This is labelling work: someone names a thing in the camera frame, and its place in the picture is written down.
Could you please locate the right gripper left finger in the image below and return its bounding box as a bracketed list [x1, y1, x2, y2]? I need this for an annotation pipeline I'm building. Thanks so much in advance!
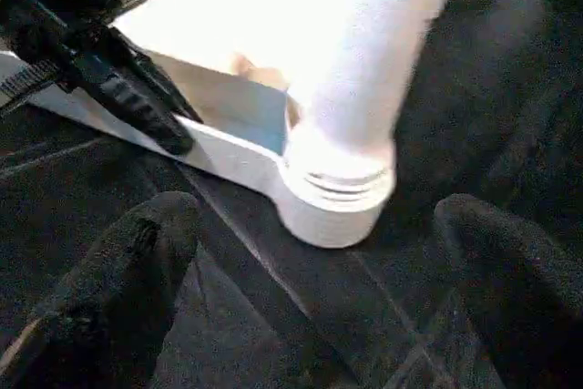
[0, 191, 201, 389]

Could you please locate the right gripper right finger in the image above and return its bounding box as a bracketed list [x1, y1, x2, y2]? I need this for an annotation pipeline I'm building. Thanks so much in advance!
[432, 192, 583, 389]

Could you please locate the white plastic table leg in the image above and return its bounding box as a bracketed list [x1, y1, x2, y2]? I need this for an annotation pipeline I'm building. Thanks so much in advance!
[284, 0, 456, 201]

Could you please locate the white plastic table top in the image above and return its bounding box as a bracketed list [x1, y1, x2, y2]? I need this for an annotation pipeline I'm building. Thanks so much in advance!
[0, 0, 397, 249]

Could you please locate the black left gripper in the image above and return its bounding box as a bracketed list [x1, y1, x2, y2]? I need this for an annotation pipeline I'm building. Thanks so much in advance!
[0, 0, 205, 157]

